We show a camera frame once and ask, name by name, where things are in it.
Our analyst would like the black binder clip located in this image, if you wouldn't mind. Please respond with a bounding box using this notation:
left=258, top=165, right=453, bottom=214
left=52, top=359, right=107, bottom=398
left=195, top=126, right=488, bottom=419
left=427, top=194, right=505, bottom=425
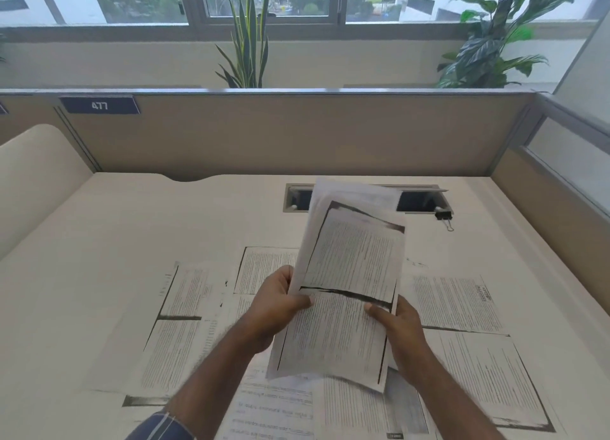
left=434, top=206, right=456, bottom=233

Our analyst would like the snake plant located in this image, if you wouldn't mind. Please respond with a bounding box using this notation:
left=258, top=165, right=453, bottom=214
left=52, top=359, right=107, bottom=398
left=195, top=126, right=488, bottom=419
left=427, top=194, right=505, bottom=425
left=213, top=0, right=273, bottom=90

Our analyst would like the beige desk partition panel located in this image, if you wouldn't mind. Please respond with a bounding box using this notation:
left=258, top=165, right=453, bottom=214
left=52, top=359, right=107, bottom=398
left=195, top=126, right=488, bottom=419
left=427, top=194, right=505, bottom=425
left=0, top=88, right=541, bottom=184

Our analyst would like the blue striped shirt sleeve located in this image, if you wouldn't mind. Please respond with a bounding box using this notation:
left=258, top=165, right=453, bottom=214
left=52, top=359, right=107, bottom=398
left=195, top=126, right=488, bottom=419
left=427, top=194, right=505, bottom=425
left=125, top=409, right=197, bottom=440

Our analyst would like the handwritten white paper sheet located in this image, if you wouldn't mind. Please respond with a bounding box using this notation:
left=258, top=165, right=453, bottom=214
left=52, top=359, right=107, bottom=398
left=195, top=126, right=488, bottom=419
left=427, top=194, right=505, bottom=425
left=217, top=359, right=316, bottom=440

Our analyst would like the person's left hand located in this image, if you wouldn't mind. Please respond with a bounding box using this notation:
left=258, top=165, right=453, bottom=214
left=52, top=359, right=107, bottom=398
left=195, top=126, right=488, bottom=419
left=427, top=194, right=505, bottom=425
left=238, top=265, right=314, bottom=355

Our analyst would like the large photocopied sheet dark corner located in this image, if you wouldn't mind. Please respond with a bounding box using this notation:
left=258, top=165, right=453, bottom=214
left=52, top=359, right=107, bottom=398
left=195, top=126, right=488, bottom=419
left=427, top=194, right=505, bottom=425
left=422, top=327, right=557, bottom=434

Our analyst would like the photocopied sheet with dark border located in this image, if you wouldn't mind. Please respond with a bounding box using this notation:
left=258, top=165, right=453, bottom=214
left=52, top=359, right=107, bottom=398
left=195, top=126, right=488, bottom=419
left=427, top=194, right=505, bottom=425
left=274, top=200, right=407, bottom=395

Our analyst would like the small photocopied text sheet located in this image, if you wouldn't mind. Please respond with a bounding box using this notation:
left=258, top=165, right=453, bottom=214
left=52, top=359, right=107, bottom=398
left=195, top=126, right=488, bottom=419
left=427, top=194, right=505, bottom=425
left=233, top=246, right=301, bottom=296

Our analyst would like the photocopied sheet with heading block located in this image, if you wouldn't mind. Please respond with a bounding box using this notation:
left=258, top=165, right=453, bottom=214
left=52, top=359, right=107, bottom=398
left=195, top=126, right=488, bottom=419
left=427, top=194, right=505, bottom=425
left=409, top=275, right=510, bottom=336

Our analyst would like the broad-leaf green plant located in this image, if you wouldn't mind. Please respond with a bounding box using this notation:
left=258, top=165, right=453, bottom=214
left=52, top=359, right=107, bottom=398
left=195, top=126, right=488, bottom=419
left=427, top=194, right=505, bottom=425
left=436, top=0, right=584, bottom=90

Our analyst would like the person's right forearm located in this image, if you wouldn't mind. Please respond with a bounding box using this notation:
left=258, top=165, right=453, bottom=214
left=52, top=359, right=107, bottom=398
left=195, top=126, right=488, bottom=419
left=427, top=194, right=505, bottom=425
left=396, top=351, right=507, bottom=440

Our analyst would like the cream curved side divider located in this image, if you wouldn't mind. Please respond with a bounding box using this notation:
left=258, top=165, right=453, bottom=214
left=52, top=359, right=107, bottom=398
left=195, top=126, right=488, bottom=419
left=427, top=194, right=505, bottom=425
left=0, top=123, right=94, bottom=261

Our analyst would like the faint sideways-printed paper sheet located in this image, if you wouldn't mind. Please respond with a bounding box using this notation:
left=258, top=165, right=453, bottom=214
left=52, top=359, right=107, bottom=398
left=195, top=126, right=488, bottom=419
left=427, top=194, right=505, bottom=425
left=198, top=278, right=255, bottom=374

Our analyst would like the glass-topped side partition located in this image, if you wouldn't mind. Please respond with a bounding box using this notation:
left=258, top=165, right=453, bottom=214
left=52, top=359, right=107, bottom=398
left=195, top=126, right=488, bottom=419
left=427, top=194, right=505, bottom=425
left=490, top=6, right=610, bottom=314

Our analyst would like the grey window frame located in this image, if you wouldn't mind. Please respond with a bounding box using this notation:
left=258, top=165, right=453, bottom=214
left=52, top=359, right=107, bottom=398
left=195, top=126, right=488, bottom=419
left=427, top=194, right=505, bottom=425
left=0, top=0, right=610, bottom=42

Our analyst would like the person's right hand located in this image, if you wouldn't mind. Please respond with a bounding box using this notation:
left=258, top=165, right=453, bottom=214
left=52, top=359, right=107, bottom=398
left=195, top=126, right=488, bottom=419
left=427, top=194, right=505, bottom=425
left=364, top=295, right=432, bottom=384

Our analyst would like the grey printed text sheet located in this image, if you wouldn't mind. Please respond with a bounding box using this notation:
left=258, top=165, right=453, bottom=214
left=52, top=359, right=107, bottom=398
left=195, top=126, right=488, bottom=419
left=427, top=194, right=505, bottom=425
left=311, top=367, right=432, bottom=440

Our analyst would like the pale printed paper sheet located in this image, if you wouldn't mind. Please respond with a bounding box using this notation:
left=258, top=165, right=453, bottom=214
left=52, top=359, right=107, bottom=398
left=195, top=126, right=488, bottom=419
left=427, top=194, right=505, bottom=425
left=266, top=177, right=407, bottom=381

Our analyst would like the dark blue number plate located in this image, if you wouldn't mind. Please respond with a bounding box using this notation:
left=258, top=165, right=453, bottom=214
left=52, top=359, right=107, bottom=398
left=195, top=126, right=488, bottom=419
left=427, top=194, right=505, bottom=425
left=59, top=95, right=142, bottom=115

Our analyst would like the long photocopied double-page sheet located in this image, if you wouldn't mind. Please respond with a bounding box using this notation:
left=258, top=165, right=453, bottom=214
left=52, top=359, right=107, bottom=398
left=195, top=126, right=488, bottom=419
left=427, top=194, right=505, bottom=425
left=121, top=262, right=230, bottom=408

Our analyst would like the person's left forearm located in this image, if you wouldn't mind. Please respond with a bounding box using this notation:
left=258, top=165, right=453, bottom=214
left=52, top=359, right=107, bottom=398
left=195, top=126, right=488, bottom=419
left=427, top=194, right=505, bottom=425
left=162, top=327, right=275, bottom=440

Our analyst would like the grey desk cable box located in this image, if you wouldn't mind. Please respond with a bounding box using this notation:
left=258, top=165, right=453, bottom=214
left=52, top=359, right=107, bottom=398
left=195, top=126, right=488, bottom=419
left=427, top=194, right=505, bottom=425
left=284, top=182, right=454, bottom=214

